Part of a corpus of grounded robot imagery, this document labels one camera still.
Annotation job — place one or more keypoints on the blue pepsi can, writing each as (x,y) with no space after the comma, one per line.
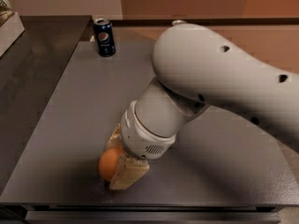
(104,37)

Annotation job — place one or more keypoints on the orange fruit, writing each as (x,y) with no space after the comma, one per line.
(108,162)

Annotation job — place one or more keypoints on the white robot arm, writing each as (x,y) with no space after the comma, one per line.
(195,68)

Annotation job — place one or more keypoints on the red coca-cola can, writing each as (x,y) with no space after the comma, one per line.
(178,22)

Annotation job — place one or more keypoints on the dark side table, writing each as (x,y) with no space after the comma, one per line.
(29,73)

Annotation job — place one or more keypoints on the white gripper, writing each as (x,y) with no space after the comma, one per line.
(136,139)

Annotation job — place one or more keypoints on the white box on side table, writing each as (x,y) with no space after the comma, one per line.
(11,26)

